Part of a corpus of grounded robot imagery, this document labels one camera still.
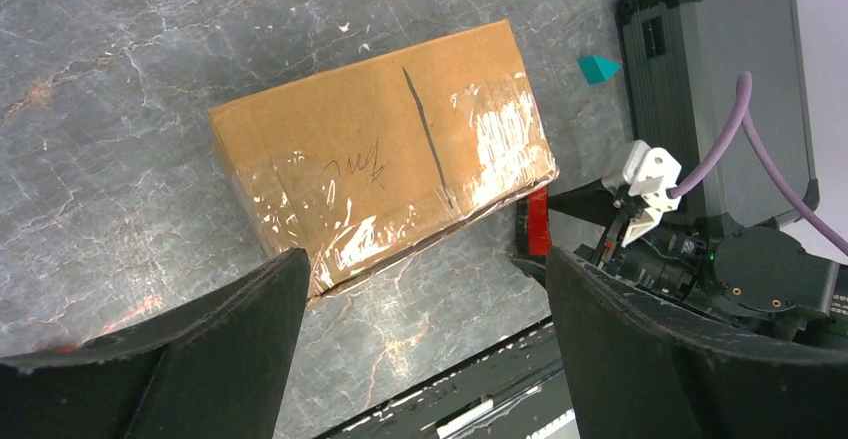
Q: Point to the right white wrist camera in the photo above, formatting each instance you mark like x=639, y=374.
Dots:
x=647, y=173

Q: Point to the brown cardboard express box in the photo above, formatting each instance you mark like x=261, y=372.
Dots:
x=366, y=164

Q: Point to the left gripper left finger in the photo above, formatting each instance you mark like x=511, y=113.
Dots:
x=214, y=367

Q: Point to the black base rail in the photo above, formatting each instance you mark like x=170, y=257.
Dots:
x=513, y=389

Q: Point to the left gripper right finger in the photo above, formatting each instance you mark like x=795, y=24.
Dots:
x=638, y=366

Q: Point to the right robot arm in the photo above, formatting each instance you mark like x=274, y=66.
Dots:
x=753, y=277

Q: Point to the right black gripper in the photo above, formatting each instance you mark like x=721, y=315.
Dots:
x=669, y=261

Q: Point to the teal triangular block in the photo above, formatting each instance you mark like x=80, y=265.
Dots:
x=597, y=69

